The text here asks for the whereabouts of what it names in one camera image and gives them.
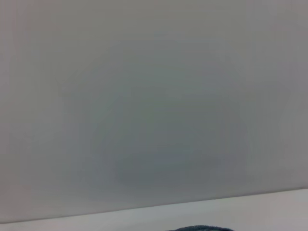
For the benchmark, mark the blue denim shorts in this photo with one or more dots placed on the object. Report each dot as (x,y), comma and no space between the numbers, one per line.
(202,228)

